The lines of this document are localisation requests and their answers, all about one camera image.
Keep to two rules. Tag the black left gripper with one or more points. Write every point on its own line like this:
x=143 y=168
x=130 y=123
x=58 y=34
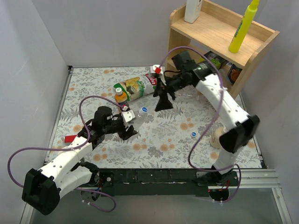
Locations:
x=124 y=130

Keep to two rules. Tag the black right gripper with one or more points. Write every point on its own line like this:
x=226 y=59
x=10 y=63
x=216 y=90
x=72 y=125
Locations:
x=163 y=88

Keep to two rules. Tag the clear plastic bottle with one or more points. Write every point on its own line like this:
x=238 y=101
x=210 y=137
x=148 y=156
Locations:
x=187 y=95
x=140 y=120

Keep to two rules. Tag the orange milk tea bottle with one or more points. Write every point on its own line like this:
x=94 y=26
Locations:
x=121 y=99

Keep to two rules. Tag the white green printed cap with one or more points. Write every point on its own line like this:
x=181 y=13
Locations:
x=118 y=90

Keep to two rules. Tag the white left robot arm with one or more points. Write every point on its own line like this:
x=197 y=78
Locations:
x=43 y=188

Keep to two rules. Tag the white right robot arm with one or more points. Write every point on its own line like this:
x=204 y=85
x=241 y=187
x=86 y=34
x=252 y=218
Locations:
x=205 y=78

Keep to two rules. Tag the cream pump lotion bottle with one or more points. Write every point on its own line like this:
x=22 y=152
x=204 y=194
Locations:
x=215 y=137

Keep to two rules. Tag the white bottle on shelf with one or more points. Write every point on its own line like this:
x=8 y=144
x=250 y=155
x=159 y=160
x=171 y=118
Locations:
x=192 y=10

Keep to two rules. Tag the yellow squeeze bottle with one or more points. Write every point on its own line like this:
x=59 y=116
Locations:
x=243 y=26

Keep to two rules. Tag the green chips bag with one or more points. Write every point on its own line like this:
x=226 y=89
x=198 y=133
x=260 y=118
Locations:
x=138 y=87

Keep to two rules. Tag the floral table mat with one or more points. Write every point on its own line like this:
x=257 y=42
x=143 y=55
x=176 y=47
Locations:
x=166 y=142

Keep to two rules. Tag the red white box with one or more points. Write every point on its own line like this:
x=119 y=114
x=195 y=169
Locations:
x=69 y=138

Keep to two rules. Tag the clear glass jar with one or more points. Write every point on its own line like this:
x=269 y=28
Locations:
x=223 y=72

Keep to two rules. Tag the green black box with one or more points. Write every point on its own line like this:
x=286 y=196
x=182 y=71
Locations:
x=217 y=60

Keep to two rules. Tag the dark orange snack packet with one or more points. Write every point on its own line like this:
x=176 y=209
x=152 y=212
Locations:
x=234 y=73

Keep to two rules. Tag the wooden shelf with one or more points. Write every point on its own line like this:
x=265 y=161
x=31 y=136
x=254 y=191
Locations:
x=214 y=29

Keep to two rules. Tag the black front rail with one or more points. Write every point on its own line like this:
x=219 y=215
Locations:
x=162 y=181

